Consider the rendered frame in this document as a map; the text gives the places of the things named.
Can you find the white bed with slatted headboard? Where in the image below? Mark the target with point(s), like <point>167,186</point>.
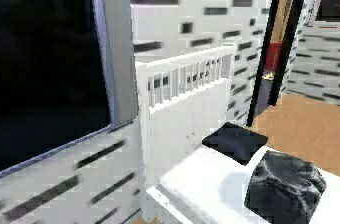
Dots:
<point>191,133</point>

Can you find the flat black pillow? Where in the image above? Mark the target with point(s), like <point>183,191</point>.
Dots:
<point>234,140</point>

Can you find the black framed doorway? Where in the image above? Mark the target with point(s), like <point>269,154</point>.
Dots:
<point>264,66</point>

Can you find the red object beyond doorway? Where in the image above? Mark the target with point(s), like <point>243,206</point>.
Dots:
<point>273,56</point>

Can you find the crumpled dark grey pillow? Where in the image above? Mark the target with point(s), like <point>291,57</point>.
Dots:
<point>283,188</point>

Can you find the black television set grey frame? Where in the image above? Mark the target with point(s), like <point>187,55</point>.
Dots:
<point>41,76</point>

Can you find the dark framed wall picture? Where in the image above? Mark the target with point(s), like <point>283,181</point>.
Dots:
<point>339,9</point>

